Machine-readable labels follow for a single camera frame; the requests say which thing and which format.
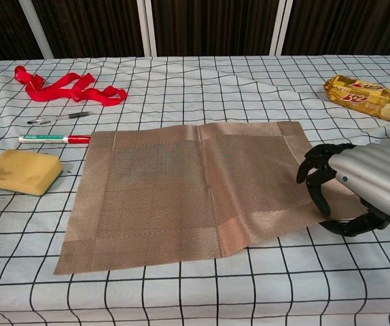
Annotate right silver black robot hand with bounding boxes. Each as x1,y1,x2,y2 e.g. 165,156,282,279
296,142,390,238

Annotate brown woven placemat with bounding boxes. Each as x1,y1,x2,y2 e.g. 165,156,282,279
52,121,369,276

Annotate gold biscuit packet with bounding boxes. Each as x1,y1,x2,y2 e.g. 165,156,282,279
323,75,390,124

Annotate white black checked tablecloth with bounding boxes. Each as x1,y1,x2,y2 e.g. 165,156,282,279
0,54,390,326

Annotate clear black ballpoint pen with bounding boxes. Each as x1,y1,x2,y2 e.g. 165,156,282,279
26,111,92,126

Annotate green marker with red cap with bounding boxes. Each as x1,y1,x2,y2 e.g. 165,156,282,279
18,134,92,145

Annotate red ribbon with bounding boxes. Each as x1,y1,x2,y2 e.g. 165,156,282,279
14,65,128,108

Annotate yellow sponge block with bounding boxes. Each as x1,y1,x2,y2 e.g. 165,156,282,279
0,150,63,197

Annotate white double partition post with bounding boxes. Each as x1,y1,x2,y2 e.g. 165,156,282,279
137,0,158,57

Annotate white slanted partition post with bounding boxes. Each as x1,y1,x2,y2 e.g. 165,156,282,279
18,0,54,59

